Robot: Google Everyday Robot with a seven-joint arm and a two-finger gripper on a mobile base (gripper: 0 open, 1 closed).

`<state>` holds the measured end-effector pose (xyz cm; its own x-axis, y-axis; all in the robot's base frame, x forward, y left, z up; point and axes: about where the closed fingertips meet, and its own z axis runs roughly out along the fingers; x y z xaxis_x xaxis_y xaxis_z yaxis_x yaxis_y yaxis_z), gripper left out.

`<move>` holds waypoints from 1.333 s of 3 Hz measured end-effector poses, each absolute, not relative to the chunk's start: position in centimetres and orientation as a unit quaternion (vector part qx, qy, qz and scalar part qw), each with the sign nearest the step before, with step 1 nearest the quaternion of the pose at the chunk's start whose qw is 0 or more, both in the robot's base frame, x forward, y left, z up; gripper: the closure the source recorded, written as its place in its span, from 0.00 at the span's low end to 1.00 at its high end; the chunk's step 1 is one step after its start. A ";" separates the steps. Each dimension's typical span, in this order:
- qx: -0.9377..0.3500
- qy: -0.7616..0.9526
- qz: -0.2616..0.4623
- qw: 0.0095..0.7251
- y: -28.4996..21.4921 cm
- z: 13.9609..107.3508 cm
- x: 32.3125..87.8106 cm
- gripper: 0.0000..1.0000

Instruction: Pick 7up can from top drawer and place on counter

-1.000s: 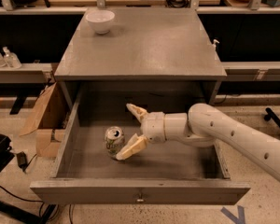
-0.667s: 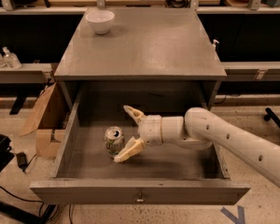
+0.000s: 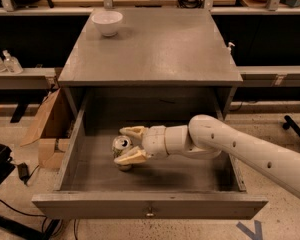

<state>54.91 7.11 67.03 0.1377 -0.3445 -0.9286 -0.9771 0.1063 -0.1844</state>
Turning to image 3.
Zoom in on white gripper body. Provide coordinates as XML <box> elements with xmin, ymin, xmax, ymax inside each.
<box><xmin>142</xmin><ymin>126</ymin><xmax>167</xmax><ymax>159</ymax></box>

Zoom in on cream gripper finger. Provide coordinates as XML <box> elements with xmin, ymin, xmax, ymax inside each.
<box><xmin>119</xmin><ymin>126</ymin><xmax>148</xmax><ymax>139</ymax></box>
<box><xmin>114</xmin><ymin>146</ymin><xmax>148</xmax><ymax>166</ymax></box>

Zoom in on green white 7up can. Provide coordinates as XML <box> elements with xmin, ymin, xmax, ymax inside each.
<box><xmin>112</xmin><ymin>135</ymin><xmax>133</xmax><ymax>158</ymax></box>

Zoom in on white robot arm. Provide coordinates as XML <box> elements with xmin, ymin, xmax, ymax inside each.
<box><xmin>114</xmin><ymin>115</ymin><xmax>300</xmax><ymax>199</ymax></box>

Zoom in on grey open drawer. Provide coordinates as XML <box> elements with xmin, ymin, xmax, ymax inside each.
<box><xmin>32</xmin><ymin>95</ymin><xmax>267</xmax><ymax>219</ymax></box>

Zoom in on metal drawer knob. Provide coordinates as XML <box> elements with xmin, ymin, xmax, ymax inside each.
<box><xmin>145</xmin><ymin>207</ymin><xmax>155</xmax><ymax>218</ymax></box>

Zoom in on grey wooden cabinet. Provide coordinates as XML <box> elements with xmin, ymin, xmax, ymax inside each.
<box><xmin>59</xmin><ymin>7</ymin><xmax>242</xmax><ymax>114</ymax></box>

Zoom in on brown cardboard box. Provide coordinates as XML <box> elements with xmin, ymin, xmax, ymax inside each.
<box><xmin>20</xmin><ymin>89</ymin><xmax>74</xmax><ymax>170</ymax></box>

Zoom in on white ceramic bowl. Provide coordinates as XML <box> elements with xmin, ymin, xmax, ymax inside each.
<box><xmin>91</xmin><ymin>11</ymin><xmax>123</xmax><ymax>37</ymax></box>

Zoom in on black power adapter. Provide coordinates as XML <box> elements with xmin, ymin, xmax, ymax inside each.
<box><xmin>17</xmin><ymin>163</ymin><xmax>30</xmax><ymax>181</ymax></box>

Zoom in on black chair base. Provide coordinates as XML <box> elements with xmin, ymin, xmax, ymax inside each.
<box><xmin>283</xmin><ymin>115</ymin><xmax>300</xmax><ymax>138</ymax></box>

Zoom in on blue floor tape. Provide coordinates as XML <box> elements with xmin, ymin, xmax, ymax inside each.
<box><xmin>236</xmin><ymin>220</ymin><xmax>263</xmax><ymax>240</ymax></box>

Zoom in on black floor cable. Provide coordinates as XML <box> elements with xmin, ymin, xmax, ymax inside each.
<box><xmin>0</xmin><ymin>193</ymin><xmax>48</xmax><ymax>218</ymax></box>

